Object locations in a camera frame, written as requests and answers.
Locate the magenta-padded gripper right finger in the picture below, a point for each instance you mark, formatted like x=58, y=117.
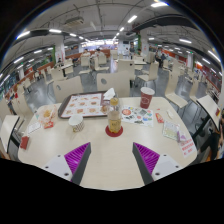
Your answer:
x=148, y=159

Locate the clear plastic bag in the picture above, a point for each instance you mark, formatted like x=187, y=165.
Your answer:
x=172, y=130

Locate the crumpled food wrapper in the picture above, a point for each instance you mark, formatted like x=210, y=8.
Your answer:
x=46, y=115

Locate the white paper napkin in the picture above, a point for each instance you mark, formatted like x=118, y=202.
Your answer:
x=109, y=94

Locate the flat round red coaster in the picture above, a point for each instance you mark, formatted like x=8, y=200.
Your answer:
x=109, y=134

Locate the ceiling lights group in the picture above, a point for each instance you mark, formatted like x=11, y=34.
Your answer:
x=159, y=4

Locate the white notice with red print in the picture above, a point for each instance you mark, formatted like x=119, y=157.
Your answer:
x=187, y=147

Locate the white patterned paper cup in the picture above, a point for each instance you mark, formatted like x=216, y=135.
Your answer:
x=76, y=123

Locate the cream chair with round hole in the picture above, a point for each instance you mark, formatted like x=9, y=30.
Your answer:
x=115, y=82
x=68, y=88

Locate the small red box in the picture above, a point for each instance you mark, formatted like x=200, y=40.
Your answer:
x=24, y=142

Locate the tall red paper cup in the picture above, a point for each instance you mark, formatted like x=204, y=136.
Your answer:
x=146, y=98

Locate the small white packet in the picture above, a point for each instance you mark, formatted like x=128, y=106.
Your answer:
x=170, y=114

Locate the brown tray with paper liner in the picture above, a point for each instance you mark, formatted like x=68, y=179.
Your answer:
x=80, y=105

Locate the white paper card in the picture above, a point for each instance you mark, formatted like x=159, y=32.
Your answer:
x=33, y=127

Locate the person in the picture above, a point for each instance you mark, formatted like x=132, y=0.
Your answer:
x=97, y=53
x=159, y=57
x=218, y=140
x=86, y=53

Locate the ceiling air conditioner unit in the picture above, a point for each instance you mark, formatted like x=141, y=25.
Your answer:
x=74, y=22

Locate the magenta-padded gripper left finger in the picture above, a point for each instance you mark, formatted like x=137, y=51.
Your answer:
x=75, y=159

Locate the cream side table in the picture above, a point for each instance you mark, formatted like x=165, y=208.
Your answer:
x=7, y=130
x=209, y=106

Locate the cream chairs group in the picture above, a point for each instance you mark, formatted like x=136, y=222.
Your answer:
x=153, y=71

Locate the red sauce packet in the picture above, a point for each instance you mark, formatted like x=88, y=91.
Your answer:
x=49, y=125
x=159, y=117

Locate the colourful printed leaflet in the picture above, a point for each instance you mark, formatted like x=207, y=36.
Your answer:
x=138, y=115

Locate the clear tea bottle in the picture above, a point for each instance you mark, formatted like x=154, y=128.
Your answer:
x=114, y=120

